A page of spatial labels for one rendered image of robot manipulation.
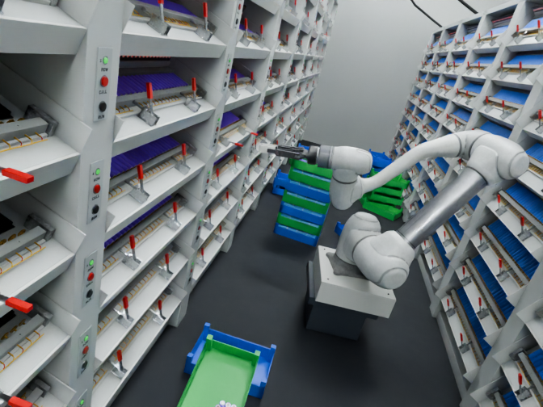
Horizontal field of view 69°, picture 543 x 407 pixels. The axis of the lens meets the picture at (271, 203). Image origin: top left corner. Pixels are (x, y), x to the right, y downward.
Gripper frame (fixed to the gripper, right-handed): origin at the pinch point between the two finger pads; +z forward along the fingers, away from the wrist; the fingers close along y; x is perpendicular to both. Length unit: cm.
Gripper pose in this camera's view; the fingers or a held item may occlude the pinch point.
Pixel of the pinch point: (267, 148)
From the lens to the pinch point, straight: 162.1
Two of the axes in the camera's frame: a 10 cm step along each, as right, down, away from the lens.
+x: 1.0, -9.3, -3.5
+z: -9.8, -1.6, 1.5
